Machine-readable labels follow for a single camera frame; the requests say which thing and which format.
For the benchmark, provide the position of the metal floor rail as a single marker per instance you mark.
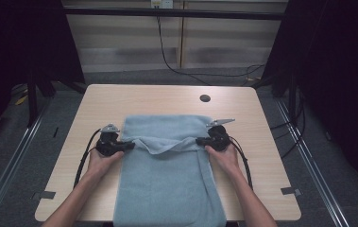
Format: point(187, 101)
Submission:
point(13, 164)
point(312, 164)

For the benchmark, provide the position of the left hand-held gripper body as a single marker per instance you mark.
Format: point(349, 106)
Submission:
point(109, 145)

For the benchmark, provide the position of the white wall socket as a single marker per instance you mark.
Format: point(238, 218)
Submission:
point(161, 3)

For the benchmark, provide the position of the black curtain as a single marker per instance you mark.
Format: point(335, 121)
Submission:
point(16, 47)
point(340, 78)

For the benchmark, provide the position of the small black floor tape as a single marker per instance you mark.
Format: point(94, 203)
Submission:
point(55, 132)

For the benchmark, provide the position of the black horizontal bar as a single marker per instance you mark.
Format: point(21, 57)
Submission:
point(173, 13)

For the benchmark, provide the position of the grey tape strip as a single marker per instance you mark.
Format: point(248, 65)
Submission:
point(291, 191)
point(47, 195)

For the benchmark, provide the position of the round black table grommet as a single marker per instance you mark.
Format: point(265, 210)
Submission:
point(205, 98)

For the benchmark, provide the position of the yellow item on floor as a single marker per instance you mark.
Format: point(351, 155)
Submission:
point(21, 100)

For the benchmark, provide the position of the person's right hand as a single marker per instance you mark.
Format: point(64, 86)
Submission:
point(225, 162)

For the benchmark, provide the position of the light blue towel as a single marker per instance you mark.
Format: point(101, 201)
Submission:
point(167, 183)

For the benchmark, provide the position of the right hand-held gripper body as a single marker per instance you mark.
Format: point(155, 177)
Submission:
point(219, 138)

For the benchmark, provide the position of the person's left hand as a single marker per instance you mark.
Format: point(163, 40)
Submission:
point(99, 165)

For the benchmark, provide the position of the black stand leg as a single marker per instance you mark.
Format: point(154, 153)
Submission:
point(32, 104)
point(292, 101)

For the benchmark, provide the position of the vertical wooden wall strip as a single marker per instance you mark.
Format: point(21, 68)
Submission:
point(181, 34)

